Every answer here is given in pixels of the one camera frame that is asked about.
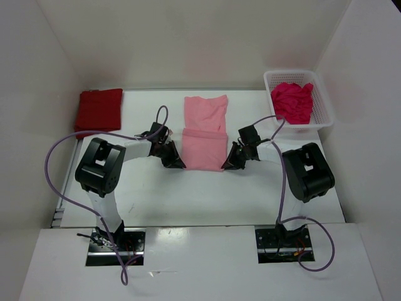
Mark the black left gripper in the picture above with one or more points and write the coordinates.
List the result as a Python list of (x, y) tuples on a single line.
[(174, 161)]

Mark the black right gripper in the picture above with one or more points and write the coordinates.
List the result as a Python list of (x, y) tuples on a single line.
[(232, 162)]

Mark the pink t shirt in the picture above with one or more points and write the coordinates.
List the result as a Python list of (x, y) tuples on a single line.
[(204, 137)]

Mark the dark red t shirt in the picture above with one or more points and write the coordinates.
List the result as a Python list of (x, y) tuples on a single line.
[(99, 110)]

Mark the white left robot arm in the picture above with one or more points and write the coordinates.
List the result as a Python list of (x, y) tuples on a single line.
[(100, 168)]

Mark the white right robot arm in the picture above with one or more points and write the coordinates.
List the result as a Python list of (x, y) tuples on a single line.
[(305, 172)]

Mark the magenta t shirt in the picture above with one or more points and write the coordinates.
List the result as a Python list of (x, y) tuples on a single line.
[(293, 102)]

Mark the white plastic laundry basket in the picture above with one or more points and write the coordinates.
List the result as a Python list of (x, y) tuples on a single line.
[(322, 113)]

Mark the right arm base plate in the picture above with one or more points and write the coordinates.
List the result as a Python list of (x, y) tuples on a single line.
[(278, 245)]

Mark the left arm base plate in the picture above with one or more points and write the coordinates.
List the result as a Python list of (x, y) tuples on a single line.
[(101, 254)]

